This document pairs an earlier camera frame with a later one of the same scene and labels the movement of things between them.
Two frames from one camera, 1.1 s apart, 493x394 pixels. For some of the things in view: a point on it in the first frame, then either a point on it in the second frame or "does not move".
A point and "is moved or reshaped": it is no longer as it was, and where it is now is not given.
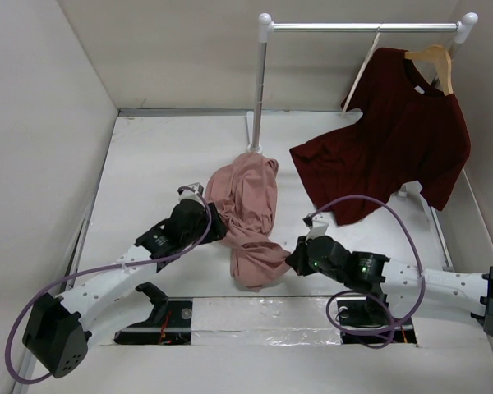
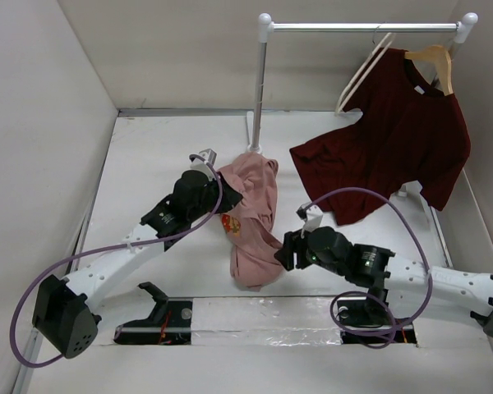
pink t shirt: (245, 190) does not move
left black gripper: (217, 228) to (230, 199)
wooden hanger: (442, 61) does not move
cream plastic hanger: (366, 61) is moved or reshaped
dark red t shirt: (409, 134) does not move
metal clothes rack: (463, 29) does not move
